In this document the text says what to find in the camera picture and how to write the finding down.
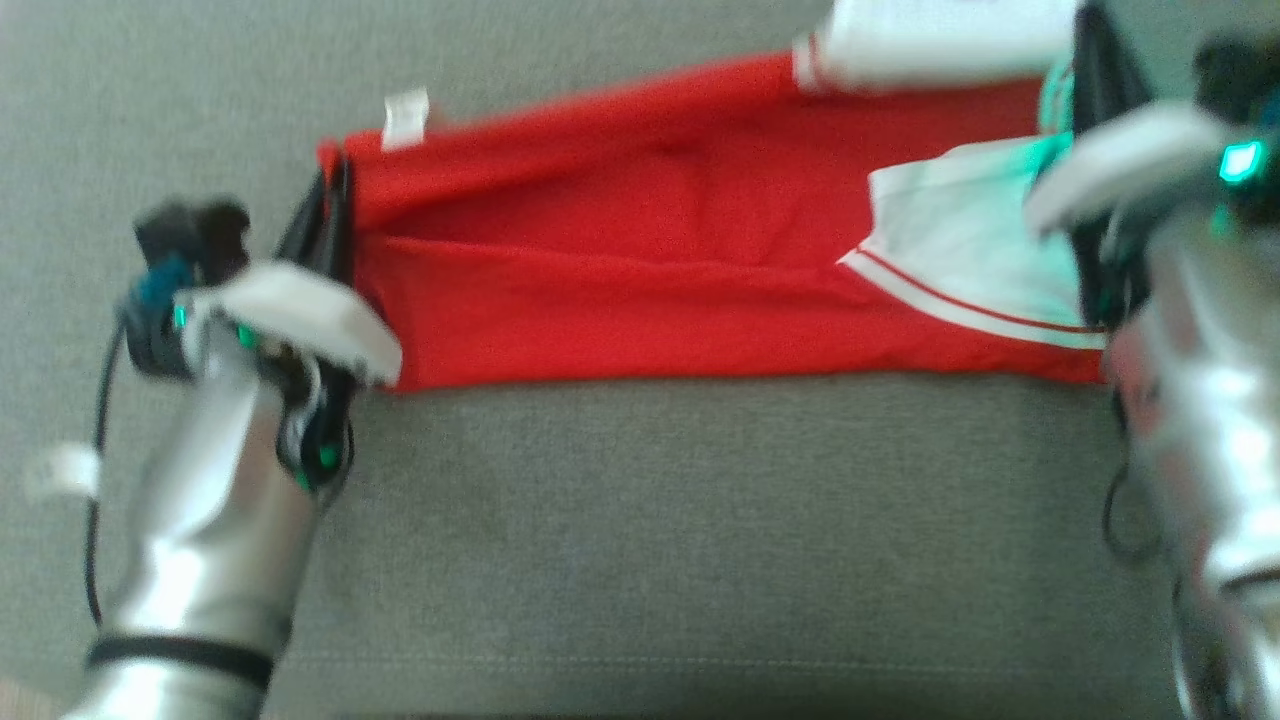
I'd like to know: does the red and white jersey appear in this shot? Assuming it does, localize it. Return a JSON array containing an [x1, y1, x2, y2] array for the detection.
[[316, 0, 1111, 393]]

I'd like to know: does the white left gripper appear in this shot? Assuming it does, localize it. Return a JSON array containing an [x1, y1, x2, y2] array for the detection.
[[193, 153, 404, 494]]

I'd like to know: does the white cable tie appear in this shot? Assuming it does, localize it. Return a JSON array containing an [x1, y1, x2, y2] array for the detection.
[[25, 442, 103, 501]]

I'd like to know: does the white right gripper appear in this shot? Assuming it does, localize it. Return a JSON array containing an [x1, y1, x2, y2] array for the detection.
[[1025, 5, 1232, 332]]

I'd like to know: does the grey fabric sofa seat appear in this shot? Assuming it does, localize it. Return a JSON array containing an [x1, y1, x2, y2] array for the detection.
[[0, 0, 1280, 720]]

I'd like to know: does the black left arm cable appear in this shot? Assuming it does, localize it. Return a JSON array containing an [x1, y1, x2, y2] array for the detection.
[[85, 255, 196, 626]]

